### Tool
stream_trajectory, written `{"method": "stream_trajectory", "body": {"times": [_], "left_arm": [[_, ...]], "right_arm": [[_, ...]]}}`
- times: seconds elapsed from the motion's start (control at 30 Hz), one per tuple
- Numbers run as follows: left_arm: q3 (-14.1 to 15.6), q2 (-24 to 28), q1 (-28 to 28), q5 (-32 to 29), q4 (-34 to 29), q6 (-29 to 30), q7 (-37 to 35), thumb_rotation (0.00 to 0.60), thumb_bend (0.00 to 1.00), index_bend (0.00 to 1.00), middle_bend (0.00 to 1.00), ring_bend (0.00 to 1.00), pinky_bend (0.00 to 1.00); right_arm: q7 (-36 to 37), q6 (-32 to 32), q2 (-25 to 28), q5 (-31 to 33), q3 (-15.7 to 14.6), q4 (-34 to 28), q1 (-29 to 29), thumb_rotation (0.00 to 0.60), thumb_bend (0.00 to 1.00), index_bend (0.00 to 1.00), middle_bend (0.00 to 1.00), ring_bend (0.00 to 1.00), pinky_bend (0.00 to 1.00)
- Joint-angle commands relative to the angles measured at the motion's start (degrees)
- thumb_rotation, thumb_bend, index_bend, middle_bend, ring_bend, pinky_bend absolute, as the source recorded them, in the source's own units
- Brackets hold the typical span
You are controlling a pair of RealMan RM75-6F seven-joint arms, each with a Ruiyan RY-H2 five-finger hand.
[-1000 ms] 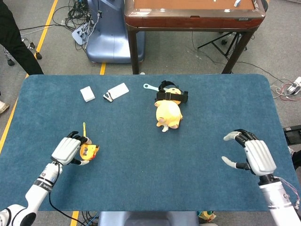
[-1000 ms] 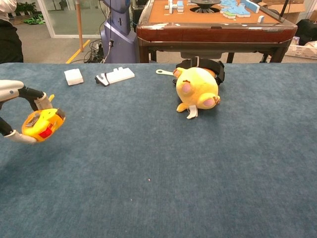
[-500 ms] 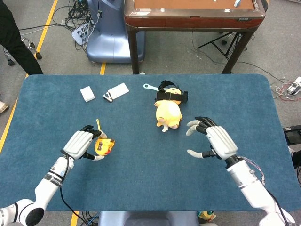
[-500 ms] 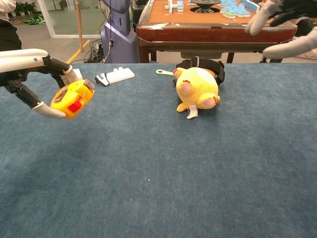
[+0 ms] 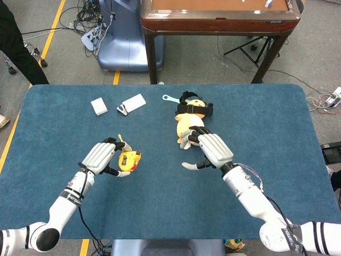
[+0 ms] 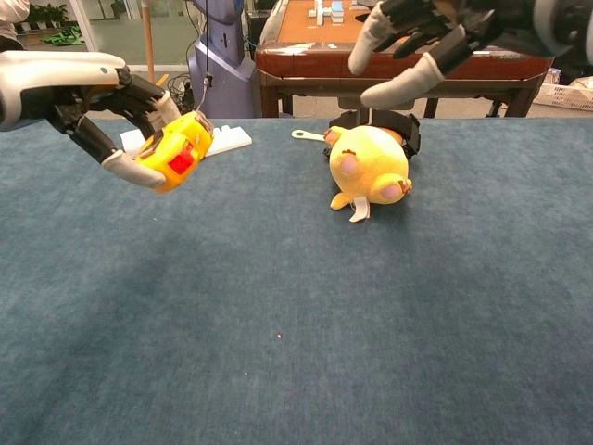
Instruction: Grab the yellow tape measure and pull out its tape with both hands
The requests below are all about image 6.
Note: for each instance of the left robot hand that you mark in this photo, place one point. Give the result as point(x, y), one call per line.
point(55, 79)

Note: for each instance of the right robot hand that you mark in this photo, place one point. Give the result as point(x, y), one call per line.
point(463, 23)

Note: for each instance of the yellow tape measure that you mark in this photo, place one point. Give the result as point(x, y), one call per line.
point(180, 157)

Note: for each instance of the purple robot base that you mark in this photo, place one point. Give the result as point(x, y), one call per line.
point(222, 69)

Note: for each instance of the white framed glass partition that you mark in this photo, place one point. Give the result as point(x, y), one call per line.
point(85, 28)

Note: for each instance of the potted green plants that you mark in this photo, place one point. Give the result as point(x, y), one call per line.
point(46, 16)

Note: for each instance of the person in white shirt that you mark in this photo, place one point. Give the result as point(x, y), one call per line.
point(11, 18)

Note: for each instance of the white foam block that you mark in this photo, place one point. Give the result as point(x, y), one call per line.
point(132, 138)

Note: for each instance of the wooden pole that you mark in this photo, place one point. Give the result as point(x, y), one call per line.
point(148, 41)

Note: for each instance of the white plastic basket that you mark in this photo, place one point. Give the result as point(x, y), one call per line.
point(565, 95)

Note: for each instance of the white blue tile cluster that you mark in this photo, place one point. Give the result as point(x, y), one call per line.
point(331, 11)

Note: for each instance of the brown mahjong table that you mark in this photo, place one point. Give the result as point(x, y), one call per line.
point(315, 65)

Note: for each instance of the yellow plush toy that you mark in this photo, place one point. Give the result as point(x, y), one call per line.
point(370, 162)

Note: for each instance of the white notched plastic block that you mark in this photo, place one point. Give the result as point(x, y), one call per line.
point(231, 136)

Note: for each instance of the cream plastic spoon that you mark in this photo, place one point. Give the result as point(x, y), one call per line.
point(306, 135)

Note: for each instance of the blue table cloth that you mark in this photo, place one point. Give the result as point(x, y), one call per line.
point(278, 301)

